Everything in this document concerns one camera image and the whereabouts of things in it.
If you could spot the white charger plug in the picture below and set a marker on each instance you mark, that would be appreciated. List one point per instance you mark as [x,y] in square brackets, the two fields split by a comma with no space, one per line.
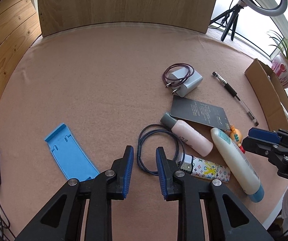
[182,80]

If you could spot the black tripod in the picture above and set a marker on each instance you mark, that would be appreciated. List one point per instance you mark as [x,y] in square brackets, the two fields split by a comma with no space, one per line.
[228,20]

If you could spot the red white flower pot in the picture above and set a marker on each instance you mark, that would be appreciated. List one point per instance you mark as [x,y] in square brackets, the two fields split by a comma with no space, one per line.
[280,68]

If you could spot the black printed card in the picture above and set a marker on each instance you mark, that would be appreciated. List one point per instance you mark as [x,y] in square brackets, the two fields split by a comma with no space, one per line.
[199,112]

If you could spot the colourful patterned lighter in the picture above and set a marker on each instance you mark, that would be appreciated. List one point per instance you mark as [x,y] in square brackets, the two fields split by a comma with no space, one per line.
[204,169]

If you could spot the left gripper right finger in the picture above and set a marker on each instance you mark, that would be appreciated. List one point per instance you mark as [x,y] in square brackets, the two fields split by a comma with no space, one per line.
[171,185]

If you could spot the orange cartoon figurine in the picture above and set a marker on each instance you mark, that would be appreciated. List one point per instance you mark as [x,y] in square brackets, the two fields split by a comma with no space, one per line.
[236,137]

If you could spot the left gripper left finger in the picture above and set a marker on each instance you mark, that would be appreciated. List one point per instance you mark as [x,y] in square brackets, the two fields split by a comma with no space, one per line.
[120,182]

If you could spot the white lotion bottle blue cap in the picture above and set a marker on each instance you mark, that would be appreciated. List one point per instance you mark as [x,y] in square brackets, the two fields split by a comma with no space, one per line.
[239,165]

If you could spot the blue phone stand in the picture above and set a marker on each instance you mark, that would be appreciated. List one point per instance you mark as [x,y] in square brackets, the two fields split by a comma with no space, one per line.
[69,156]

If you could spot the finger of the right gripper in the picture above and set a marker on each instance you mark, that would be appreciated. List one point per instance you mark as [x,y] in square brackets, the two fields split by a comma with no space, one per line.
[261,147]
[264,135]

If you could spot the pink bottle grey cap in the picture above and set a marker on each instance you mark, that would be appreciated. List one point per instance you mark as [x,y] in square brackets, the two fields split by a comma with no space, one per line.
[188,134]

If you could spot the black gel pen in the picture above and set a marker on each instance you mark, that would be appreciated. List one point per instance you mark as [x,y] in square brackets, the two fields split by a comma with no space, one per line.
[235,95]

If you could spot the wooden headboard panel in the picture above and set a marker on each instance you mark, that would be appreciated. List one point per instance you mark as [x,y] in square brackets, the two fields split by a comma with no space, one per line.
[60,15]

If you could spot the cardboard box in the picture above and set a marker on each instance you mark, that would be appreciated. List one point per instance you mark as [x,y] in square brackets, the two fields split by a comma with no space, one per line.
[270,93]

